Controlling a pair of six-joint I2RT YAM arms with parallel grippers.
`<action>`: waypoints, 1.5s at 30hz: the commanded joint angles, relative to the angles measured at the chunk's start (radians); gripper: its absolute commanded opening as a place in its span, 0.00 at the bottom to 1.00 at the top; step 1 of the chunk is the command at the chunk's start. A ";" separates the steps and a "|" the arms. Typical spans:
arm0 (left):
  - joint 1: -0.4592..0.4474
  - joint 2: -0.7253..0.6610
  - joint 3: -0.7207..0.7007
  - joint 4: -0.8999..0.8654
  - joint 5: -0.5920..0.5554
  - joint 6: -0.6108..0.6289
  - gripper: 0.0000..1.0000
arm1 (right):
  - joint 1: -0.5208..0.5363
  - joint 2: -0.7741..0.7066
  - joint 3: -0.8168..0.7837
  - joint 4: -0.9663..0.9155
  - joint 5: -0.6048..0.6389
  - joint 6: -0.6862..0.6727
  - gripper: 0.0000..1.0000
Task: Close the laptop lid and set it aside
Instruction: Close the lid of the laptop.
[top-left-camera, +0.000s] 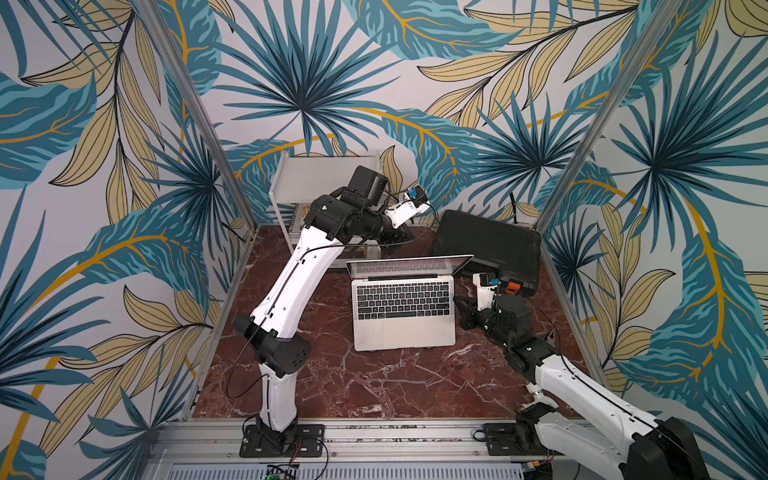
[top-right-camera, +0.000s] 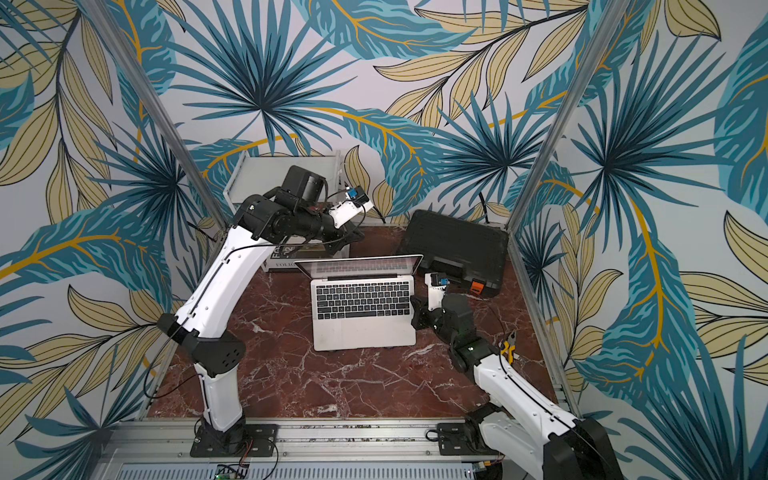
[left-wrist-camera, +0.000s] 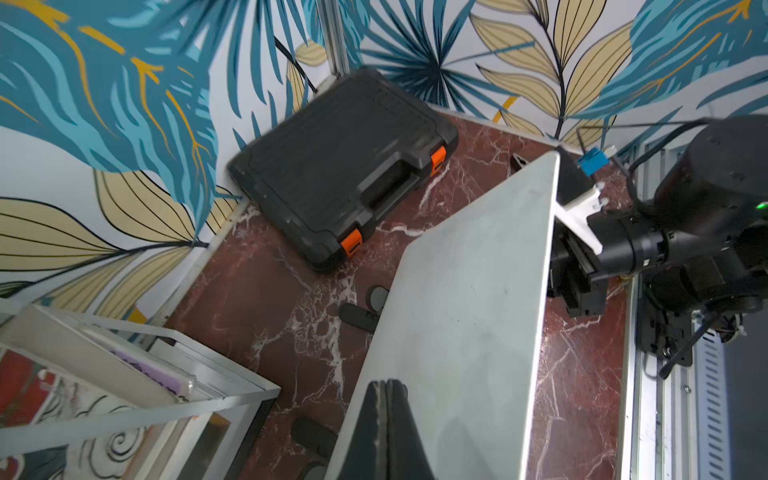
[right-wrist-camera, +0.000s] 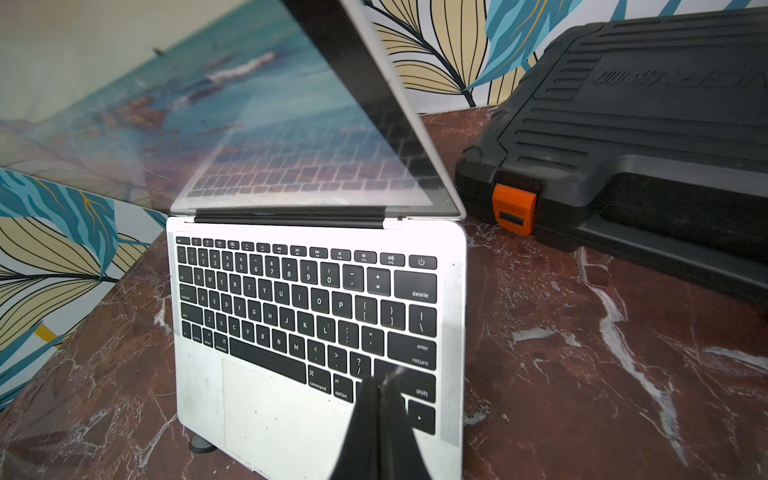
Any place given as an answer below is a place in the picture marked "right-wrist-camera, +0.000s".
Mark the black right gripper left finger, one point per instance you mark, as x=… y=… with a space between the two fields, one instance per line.
x=359 y=455

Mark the silver laptop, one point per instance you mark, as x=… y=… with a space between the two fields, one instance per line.
x=314 y=234

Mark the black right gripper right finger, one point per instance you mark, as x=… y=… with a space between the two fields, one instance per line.
x=400 y=454

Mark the black tool case orange latches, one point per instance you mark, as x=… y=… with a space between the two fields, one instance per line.
x=645 y=139

